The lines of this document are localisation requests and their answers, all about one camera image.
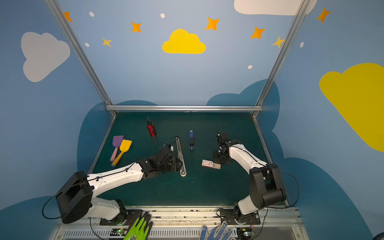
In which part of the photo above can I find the long metal stapler magazine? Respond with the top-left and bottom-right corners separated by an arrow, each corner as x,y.
176,137 -> 187,177

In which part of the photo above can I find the red white staple box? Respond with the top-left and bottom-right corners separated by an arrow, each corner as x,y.
202,160 -> 221,170

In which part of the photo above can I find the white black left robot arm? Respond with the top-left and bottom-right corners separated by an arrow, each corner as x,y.
56,153 -> 184,226

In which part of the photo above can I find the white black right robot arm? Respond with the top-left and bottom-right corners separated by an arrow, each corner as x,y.
213,142 -> 286,215

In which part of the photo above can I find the red metal bottle black cap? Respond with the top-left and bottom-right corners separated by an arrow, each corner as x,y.
147,118 -> 157,137

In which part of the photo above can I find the yellow spatula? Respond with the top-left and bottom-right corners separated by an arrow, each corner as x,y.
111,140 -> 132,167

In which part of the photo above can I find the green work glove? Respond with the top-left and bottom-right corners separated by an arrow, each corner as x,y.
124,211 -> 153,240

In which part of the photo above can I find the blue dotted white glove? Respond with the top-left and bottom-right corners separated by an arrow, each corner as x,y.
199,221 -> 236,240

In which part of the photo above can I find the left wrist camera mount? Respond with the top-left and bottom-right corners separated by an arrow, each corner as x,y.
162,144 -> 175,156

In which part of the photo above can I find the purple spatula pink handle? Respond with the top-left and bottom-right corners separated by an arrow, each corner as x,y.
110,136 -> 124,162

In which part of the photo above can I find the horizontal aluminium back rail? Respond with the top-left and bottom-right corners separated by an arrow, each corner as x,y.
106,105 -> 263,112

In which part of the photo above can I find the front aluminium base frame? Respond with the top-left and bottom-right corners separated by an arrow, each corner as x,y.
50,206 -> 309,240

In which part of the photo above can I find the right corner aluminium post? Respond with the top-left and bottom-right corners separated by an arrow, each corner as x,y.
252,0 -> 311,120

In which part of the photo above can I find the corner aluminium post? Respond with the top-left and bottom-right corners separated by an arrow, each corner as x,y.
252,0 -> 311,120
45,0 -> 113,107

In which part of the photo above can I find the left corner aluminium post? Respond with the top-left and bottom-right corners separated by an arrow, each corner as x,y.
45,0 -> 113,107

